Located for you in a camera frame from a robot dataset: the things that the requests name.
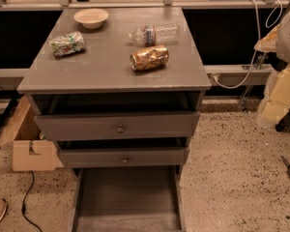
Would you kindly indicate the grey middle drawer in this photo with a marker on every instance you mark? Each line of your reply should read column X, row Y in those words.
column 123, row 157

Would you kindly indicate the crushed green soda can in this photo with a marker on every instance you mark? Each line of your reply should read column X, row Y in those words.
column 67, row 44

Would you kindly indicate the grey drawer cabinet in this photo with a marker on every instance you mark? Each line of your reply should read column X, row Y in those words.
column 100, row 80

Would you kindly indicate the cardboard box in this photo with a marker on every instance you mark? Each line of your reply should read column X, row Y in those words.
column 30, row 151

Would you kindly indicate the grey top drawer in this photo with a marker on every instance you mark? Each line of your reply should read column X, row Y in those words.
column 117, row 126

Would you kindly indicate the metal tripod stand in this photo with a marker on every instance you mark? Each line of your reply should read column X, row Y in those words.
column 265, row 45

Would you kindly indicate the grey open bottom drawer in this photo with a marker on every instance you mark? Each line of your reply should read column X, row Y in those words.
column 128, row 199

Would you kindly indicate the white paper bowl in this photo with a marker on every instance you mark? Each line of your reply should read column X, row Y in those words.
column 91, row 18

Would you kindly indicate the clear plastic water bottle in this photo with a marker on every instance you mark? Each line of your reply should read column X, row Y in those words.
column 151, row 35

